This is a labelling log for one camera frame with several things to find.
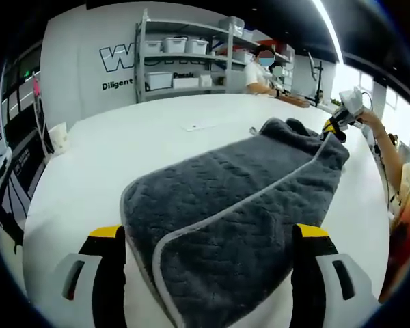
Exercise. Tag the pink tag on pole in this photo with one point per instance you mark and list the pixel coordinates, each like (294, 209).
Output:
(37, 88)

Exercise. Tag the black monitor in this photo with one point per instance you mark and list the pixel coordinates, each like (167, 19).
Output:
(24, 164)

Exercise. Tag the large white storage box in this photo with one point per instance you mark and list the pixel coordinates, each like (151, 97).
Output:
(159, 80)

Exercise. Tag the ceiling light strip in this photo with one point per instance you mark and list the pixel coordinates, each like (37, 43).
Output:
(329, 30)

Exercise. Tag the person's right hand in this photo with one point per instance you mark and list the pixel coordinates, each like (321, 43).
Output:
(370, 121)

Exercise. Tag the grey metal shelving rack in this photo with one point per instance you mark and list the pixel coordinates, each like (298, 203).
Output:
(139, 68)

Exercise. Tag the small white storage box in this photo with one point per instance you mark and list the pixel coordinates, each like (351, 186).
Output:
(205, 80)

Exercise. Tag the white lidded storage box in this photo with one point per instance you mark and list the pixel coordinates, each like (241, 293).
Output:
(153, 47)
(197, 46)
(174, 45)

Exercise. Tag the clear grey storage bin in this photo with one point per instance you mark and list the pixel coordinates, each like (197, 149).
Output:
(231, 25)

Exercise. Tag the low white storage box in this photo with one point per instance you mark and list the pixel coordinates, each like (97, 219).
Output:
(186, 83)

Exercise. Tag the white paper cup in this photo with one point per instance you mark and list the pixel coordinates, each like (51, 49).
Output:
(59, 138)

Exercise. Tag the black stand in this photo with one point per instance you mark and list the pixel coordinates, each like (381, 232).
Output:
(319, 85)

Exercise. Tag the wooden tray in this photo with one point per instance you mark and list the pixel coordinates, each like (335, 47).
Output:
(294, 102)

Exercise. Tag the dark grey towel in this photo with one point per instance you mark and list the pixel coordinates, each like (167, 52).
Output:
(225, 191)

